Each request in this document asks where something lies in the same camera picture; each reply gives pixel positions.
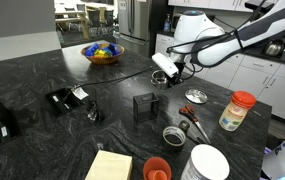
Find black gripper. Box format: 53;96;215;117
164;68;185;89

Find small glass bowl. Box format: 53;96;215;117
150;69;170;90

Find black measuring spoon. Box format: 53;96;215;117
178;119;204;144

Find small metal cup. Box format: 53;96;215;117
162;125;187;153

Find blue soap bottle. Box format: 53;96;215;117
163;13;172;33

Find small blue toy block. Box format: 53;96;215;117
107;42;121;57

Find stainless steel refrigerator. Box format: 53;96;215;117
116;0;165;58

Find brown wooden bowl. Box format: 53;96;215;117
80;42;126;66

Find yellow toy block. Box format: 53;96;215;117
93;49;106;58

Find creamer bottle with red lid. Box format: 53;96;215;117
218;90;258;132

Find large blue toy block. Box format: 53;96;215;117
84;42;100;58

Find orange plastic cup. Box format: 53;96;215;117
142;156;173;180

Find white paper tag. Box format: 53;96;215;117
71;86;90;101

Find white lidded labelled jar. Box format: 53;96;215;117
180;143;231;180

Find white kitchen cabinets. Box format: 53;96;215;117
154;33;285;126

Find light wooden block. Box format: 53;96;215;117
84;149;134;180

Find black outlet box with tag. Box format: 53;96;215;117
44;86;87;117

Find silver kettle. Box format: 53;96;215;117
263;38;285;57

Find light wooden meeting table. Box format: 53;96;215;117
54;9;91;41

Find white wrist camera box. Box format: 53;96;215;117
151;52;180;79

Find black wire cube frame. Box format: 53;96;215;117
132;92;160;123

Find orange handled scissors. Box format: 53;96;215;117
178;103;212;145

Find long black cable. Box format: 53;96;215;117
69;66;156;92

